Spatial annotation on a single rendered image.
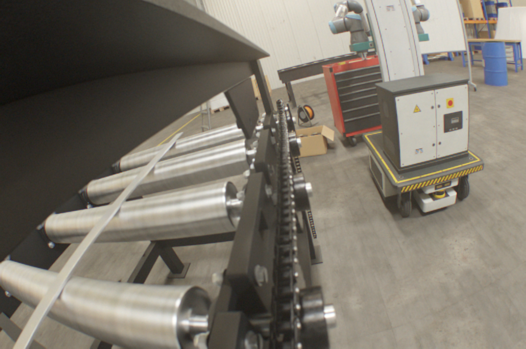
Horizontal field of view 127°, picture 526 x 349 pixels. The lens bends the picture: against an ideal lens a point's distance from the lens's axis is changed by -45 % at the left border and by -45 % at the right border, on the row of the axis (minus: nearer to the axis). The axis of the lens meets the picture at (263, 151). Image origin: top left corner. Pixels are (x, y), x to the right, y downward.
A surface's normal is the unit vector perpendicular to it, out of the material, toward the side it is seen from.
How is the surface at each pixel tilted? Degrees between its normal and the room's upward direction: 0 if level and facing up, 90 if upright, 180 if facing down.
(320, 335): 56
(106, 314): 31
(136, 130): 90
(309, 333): 49
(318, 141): 90
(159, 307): 8
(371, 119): 90
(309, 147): 90
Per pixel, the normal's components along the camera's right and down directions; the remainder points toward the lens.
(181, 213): -0.22, -0.24
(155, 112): 0.96, -0.23
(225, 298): -0.28, -0.90
